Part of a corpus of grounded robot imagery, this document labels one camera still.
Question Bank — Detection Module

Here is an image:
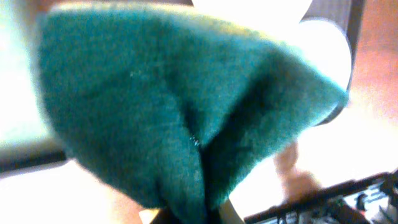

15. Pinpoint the green and yellow sponge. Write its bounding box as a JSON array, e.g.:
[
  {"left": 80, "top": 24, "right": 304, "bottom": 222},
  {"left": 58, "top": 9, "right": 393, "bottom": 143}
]
[{"left": 38, "top": 3, "right": 348, "bottom": 223}]

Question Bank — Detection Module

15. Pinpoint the white plate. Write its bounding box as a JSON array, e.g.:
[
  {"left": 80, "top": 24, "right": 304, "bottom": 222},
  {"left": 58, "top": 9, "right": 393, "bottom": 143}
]
[
  {"left": 295, "top": 18, "right": 353, "bottom": 89},
  {"left": 192, "top": 0, "right": 312, "bottom": 34}
]

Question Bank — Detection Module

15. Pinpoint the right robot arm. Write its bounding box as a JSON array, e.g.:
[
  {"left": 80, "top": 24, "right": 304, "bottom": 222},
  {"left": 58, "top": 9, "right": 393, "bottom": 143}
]
[{"left": 244, "top": 170, "right": 397, "bottom": 224}]

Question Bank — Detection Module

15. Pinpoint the brown plastic serving tray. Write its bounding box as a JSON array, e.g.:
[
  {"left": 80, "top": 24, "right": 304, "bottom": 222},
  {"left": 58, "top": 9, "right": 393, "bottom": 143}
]
[{"left": 301, "top": 0, "right": 368, "bottom": 127}]

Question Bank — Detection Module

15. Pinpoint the small black soapy tray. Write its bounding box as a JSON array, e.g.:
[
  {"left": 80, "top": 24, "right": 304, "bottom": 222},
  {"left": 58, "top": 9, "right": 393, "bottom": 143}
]
[{"left": 1, "top": 151, "right": 67, "bottom": 173}]

